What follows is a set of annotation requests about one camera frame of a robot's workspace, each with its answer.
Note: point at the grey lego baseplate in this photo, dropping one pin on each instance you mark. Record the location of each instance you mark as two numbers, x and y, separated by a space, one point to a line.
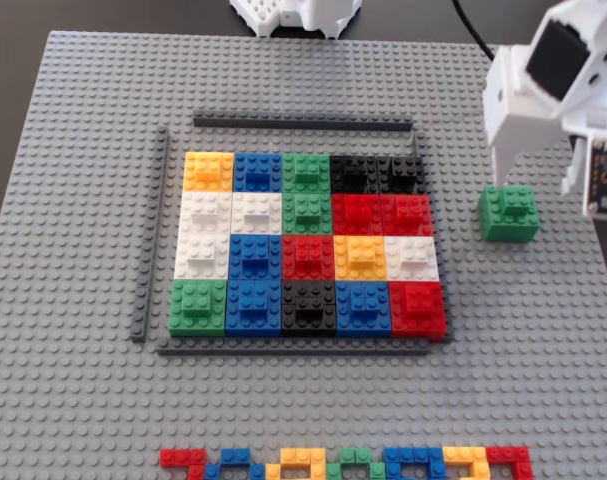
83 400

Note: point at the dark grey lego strip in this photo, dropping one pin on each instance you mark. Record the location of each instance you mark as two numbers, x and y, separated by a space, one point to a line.
293 347
417 145
150 235
303 121

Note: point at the yellow lego cube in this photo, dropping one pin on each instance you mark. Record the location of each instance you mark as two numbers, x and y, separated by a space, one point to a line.
360 257
208 172

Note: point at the blue flat lego shape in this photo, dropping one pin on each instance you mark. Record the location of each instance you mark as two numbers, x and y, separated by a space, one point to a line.
235 457
413 456

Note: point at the red flat lego shape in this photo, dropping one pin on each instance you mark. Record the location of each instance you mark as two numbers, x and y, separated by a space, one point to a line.
183 457
508 455

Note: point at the green lego cube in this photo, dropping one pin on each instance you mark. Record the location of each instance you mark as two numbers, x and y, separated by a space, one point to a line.
513 225
307 214
198 307
307 172

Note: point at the black lego cube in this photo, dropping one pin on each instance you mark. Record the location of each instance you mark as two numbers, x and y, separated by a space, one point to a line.
309 307
402 175
354 175

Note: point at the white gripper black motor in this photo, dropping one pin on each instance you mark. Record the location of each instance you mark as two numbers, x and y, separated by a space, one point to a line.
503 150

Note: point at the red lego cube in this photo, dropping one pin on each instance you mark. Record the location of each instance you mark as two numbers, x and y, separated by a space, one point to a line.
407 216
417 310
308 257
357 215

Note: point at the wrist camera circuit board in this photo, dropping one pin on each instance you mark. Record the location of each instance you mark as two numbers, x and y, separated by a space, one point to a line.
605 175

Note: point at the green flat lego shape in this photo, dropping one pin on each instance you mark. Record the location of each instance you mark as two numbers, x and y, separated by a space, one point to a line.
355 456

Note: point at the white lego cube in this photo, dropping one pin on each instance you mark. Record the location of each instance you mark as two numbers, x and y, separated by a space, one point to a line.
202 256
257 212
205 212
412 259

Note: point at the blue lego cube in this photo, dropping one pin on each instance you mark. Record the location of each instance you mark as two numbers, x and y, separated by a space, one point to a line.
363 309
254 307
258 172
255 256

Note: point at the yellow flat lego shape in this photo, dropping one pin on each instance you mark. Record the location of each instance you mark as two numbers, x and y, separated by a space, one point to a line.
465 455
303 456

